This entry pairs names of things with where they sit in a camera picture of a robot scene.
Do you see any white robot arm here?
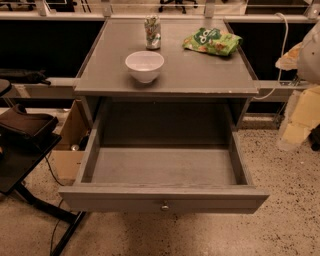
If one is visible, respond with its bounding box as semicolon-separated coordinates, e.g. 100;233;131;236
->
275;22;320;151

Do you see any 7up soda can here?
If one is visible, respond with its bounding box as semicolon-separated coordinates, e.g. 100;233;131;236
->
144;15;161;50

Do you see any grey cabinet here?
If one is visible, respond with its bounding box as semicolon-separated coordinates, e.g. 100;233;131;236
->
73;17;261;132

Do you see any metal can in box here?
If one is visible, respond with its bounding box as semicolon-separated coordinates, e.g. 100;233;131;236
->
71;144;80;151

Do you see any white ceramic bowl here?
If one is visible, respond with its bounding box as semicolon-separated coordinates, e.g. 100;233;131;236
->
125;51;164;83

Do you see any round metal drawer knob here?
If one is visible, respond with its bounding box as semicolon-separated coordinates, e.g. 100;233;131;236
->
160;201;170;211

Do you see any black floor cable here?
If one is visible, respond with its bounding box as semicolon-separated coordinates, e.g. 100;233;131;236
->
43;153;68;256

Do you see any white cable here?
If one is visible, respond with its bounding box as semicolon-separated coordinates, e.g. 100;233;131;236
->
252;12;290;102

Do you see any green chip bag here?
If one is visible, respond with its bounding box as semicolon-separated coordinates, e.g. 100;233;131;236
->
182;27;242;57

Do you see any open grey top drawer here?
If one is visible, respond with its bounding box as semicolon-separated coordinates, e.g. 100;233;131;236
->
58;98;270;215

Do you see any cardboard box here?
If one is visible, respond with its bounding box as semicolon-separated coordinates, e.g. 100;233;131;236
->
51;100;90;180

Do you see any black office chair base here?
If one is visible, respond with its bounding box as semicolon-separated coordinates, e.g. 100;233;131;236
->
158;0;198;14

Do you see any black side table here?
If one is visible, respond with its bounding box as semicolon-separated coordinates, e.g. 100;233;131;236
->
0;133;85;256

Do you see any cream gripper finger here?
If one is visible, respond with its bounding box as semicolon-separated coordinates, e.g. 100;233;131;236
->
275;43;302;71
277;85;320;151

